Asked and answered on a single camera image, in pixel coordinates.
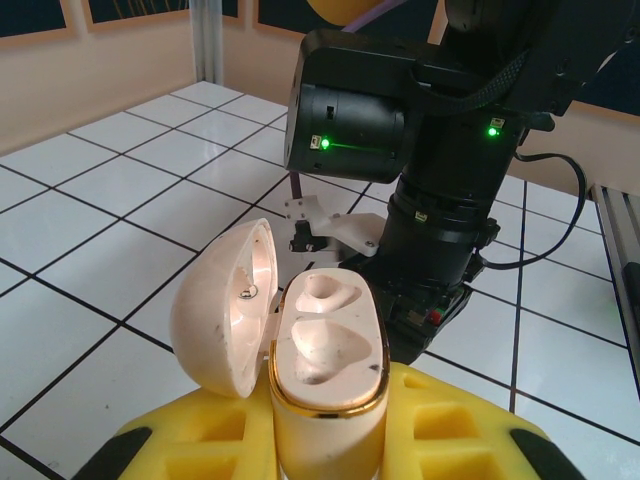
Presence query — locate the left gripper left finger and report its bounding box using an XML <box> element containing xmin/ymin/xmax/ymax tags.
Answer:
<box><xmin>68</xmin><ymin>389</ymin><xmax>281</xmax><ymax>480</ymax></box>

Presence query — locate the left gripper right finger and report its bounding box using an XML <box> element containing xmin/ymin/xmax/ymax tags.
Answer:
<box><xmin>380</xmin><ymin>361</ymin><xmax>587</xmax><ymax>480</ymax></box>

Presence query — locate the cream earbud charging case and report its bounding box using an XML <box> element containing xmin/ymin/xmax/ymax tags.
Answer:
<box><xmin>169</xmin><ymin>217</ymin><xmax>392</xmax><ymax>480</ymax></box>

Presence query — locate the thin black cable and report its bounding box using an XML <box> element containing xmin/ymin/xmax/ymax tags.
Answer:
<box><xmin>472</xmin><ymin>149</ymin><xmax>587</xmax><ymax>274</ymax></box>

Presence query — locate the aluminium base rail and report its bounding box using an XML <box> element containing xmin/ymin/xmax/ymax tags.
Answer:
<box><xmin>589</xmin><ymin>183</ymin><xmax>640</xmax><ymax>361</ymax></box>

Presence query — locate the aluminium corner post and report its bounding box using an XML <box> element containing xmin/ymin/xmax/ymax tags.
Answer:
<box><xmin>188</xmin><ymin>0</ymin><xmax>225</xmax><ymax>85</ymax></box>

